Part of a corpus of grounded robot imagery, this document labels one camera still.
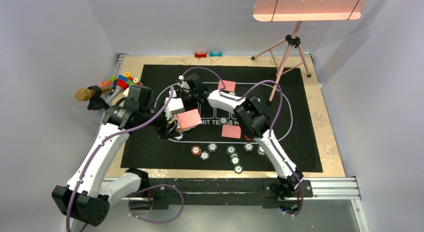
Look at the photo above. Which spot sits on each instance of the small green chip stack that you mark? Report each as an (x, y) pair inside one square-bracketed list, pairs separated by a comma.
[(260, 151)]

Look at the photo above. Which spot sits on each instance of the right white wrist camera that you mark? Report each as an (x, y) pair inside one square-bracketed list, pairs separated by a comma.
[(184, 86)]

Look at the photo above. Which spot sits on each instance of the red poker chip stack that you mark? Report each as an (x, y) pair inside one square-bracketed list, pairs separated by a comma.
[(196, 150)]

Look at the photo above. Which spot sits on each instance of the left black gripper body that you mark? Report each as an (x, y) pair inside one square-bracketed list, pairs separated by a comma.
[(160, 125)]

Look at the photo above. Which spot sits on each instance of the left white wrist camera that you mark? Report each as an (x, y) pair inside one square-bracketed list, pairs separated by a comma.
[(174, 107)]

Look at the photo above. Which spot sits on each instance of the blue poker chip stack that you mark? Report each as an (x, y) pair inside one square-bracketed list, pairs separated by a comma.
[(212, 147)]

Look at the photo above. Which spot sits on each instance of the black poker table mat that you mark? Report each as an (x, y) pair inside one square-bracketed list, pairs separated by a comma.
[(294, 128)]

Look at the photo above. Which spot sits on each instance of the red toy block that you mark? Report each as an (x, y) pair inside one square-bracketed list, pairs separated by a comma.
[(200, 54)]

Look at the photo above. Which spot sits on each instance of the red backed card deck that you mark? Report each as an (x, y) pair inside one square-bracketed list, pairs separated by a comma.
[(188, 120)]

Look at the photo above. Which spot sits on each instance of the pink perforated panel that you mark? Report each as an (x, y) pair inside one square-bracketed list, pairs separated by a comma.
[(307, 10)]

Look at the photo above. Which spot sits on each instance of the single blue poker chip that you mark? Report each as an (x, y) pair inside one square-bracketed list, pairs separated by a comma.
[(179, 138)]

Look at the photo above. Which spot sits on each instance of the aluminium rail frame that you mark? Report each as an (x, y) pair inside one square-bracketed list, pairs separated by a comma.
[(324, 189)]

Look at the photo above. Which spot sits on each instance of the colourful toy block vehicle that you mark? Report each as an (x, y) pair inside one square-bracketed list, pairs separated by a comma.
[(121, 81)]

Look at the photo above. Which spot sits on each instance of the grey toy block post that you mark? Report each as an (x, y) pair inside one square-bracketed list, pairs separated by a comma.
[(116, 92)]

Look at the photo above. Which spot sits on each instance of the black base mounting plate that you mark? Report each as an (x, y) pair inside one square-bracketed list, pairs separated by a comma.
[(267, 193)]

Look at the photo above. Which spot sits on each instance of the red playing card box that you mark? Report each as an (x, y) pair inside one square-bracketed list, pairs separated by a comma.
[(174, 126)]

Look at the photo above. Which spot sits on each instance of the green poker chip stack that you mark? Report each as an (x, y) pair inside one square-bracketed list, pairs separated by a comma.
[(230, 150)]

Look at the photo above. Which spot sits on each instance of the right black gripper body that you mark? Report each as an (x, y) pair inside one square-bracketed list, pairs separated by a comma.
[(192, 96)]

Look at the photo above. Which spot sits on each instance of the pink tripod stand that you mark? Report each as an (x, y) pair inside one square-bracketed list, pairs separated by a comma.
[(293, 42)]

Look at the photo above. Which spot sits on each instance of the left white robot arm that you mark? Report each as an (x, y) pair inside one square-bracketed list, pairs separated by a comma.
[(85, 200)]

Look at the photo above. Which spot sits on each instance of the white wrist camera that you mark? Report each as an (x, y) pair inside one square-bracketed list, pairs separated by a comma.
[(174, 107), (184, 86)]

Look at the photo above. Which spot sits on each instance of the dealt red card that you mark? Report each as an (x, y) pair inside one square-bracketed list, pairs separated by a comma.
[(226, 85), (231, 131)]

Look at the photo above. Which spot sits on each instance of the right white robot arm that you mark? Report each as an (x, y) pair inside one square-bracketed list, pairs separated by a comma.
[(252, 119)]

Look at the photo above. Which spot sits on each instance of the gold microphone head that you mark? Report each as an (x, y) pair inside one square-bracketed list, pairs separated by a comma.
[(85, 94)]

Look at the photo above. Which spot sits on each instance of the teal toy block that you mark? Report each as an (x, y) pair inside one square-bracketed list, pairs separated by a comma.
[(215, 54)]

